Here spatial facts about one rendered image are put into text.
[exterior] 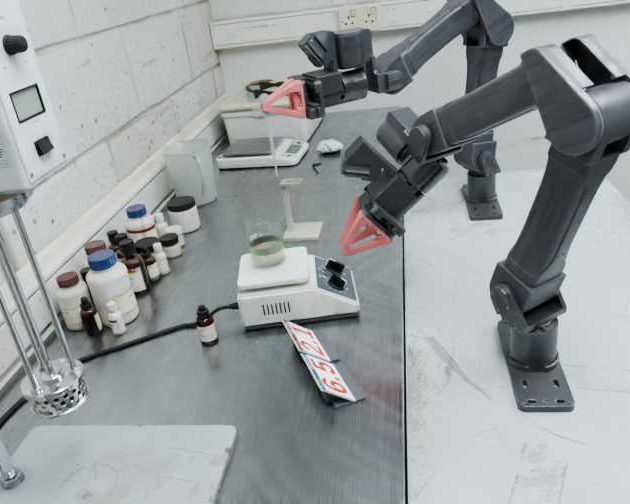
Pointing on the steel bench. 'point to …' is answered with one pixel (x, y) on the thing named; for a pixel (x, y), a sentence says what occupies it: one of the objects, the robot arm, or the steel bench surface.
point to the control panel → (330, 277)
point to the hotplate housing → (292, 303)
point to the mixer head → (12, 114)
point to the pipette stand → (292, 219)
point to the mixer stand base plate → (119, 465)
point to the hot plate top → (290, 273)
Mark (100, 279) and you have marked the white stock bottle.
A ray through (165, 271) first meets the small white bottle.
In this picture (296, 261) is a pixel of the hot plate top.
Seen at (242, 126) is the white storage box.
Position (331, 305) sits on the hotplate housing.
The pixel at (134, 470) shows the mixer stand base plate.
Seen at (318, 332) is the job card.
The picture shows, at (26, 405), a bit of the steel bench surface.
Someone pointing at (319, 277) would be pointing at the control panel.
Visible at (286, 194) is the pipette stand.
